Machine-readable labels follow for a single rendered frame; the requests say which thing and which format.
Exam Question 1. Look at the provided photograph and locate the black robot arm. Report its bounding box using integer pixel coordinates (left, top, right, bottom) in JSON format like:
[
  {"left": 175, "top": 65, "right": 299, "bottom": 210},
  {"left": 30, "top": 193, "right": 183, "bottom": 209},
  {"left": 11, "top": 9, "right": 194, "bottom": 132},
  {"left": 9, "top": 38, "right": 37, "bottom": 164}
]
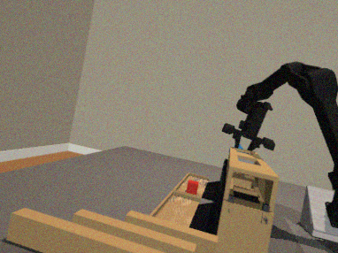
[{"left": 236, "top": 61, "right": 338, "bottom": 228}]

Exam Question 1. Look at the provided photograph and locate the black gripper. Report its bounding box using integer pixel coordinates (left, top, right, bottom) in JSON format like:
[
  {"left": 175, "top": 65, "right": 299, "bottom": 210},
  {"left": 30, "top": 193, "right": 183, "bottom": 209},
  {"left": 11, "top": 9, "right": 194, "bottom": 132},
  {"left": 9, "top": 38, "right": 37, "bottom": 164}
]
[{"left": 222, "top": 116, "right": 275, "bottom": 151}]

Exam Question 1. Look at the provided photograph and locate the red block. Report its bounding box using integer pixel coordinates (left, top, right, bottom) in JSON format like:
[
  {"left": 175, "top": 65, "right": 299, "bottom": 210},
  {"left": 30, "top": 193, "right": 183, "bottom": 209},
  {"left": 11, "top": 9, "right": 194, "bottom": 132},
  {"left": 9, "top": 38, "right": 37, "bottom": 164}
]
[{"left": 186, "top": 180, "right": 198, "bottom": 195}]

